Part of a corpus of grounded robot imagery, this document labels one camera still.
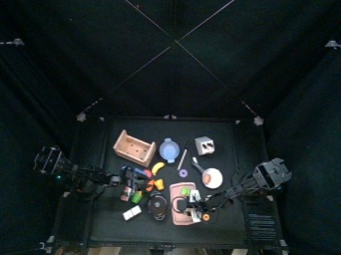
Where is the pink cutting board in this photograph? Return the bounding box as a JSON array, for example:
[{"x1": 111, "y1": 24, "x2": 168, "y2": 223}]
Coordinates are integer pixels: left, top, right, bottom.
[{"x1": 168, "y1": 181, "x2": 202, "y2": 226}]

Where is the green toy block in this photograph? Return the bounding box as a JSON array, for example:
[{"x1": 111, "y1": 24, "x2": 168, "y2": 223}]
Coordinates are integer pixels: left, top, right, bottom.
[{"x1": 131, "y1": 190, "x2": 144, "y2": 204}]

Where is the red and blue toy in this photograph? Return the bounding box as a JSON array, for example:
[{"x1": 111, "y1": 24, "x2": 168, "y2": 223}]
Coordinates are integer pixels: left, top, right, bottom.
[{"x1": 132, "y1": 166, "x2": 155, "y2": 179}]

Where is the red and white toy piece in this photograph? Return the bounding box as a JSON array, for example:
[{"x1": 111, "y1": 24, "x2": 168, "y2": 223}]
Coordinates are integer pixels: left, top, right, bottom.
[{"x1": 120, "y1": 186, "x2": 133, "y2": 202}]

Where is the yellow toy banana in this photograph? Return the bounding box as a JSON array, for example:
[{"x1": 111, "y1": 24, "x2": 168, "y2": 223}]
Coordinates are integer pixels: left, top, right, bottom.
[{"x1": 151, "y1": 161, "x2": 167, "y2": 176}]

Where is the white rectangular block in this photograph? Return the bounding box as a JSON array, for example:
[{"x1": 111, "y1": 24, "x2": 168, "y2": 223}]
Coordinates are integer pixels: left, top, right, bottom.
[{"x1": 121, "y1": 204, "x2": 144, "y2": 221}]

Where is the toy frying pan with egg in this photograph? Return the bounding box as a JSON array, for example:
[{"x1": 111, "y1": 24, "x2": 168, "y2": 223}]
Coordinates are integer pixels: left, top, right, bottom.
[{"x1": 190, "y1": 156, "x2": 223, "y2": 190}]

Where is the blue toy bowl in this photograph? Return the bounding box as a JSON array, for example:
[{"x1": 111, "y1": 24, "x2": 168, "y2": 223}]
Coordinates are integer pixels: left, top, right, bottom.
[{"x1": 159, "y1": 137, "x2": 180, "y2": 164}]

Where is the white toy utensil stick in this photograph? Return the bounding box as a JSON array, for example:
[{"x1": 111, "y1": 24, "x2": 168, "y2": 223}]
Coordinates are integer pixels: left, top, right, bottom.
[{"x1": 175, "y1": 142, "x2": 190, "y2": 171}]

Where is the grey toy toaster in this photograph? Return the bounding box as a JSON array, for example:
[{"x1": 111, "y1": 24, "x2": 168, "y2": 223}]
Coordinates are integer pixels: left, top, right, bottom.
[{"x1": 192, "y1": 135, "x2": 216, "y2": 156}]

